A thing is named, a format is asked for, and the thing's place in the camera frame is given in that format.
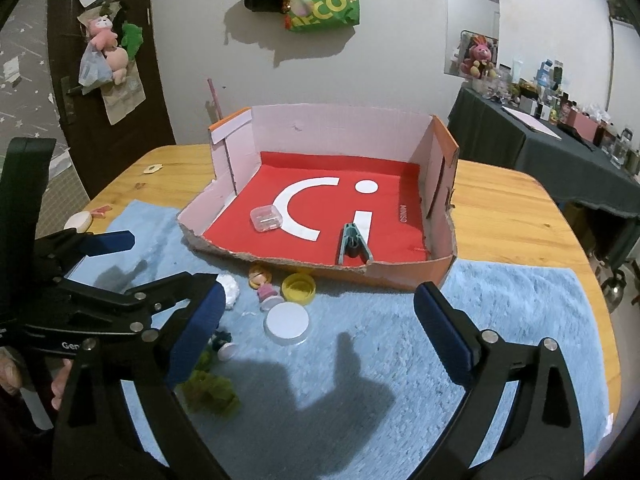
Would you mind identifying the dark green toy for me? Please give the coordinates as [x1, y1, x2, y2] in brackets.
[192, 347, 217, 378]

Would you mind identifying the black-haired doll figure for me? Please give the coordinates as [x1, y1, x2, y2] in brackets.
[210, 330, 240, 362]

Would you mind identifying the pink bunny plush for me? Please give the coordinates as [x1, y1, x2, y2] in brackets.
[462, 35, 496, 78]

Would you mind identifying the clear plastic bag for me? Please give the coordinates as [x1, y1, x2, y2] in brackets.
[78, 42, 113, 88]

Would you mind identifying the pink box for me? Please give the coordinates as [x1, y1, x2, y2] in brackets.
[562, 110, 601, 141]

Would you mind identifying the brown paper bag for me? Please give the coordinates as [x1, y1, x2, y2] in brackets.
[100, 72, 147, 126]

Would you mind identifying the cardboard box with red lining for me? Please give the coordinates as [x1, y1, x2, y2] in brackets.
[177, 105, 460, 291]

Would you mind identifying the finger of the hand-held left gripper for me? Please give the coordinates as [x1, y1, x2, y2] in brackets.
[55, 271, 213, 335]
[32, 229, 137, 283]

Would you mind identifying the dark brown door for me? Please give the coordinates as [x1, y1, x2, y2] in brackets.
[47, 0, 176, 156]

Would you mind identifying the cream plush toy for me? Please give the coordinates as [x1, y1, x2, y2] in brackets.
[102, 47, 130, 85]

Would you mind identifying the white oval case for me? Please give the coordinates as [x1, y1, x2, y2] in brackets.
[64, 211, 94, 233]

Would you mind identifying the yellow bottle cap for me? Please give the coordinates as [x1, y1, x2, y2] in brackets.
[281, 272, 317, 306]

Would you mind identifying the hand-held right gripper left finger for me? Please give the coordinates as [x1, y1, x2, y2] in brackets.
[52, 272, 228, 480]

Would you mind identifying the table with dark cloth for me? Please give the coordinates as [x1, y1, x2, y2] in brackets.
[447, 85, 640, 261]

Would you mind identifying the teal clothespin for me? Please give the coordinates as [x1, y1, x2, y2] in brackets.
[337, 222, 375, 266]

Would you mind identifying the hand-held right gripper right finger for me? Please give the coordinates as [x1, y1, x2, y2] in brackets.
[414, 281, 587, 480]

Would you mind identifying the metal kettle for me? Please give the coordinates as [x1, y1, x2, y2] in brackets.
[600, 267, 626, 311]

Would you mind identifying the white round lid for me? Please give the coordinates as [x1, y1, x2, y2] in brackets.
[265, 302, 311, 346]

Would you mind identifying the yellow-green leafy toy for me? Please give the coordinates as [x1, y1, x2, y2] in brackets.
[181, 370, 241, 417]

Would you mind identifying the blonde girl doll figure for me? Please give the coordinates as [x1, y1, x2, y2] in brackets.
[248, 262, 286, 311]

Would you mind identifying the clear plastic case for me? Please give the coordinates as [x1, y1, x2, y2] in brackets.
[250, 205, 282, 233]

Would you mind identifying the pink stick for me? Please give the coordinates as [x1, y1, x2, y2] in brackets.
[207, 78, 225, 118]

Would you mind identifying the green plush toy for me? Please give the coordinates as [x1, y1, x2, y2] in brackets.
[120, 21, 144, 58]

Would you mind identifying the person's left hand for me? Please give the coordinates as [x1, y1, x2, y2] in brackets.
[0, 347, 73, 411]

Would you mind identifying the blue towel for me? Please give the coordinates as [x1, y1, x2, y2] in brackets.
[65, 200, 623, 480]

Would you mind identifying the pink plush toy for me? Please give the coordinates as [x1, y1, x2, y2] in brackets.
[87, 16, 119, 51]

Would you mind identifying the group of bottles and jars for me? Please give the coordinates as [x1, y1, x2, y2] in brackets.
[470, 57, 640, 176]

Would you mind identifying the white paper sheet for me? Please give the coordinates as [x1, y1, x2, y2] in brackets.
[501, 105, 563, 138]

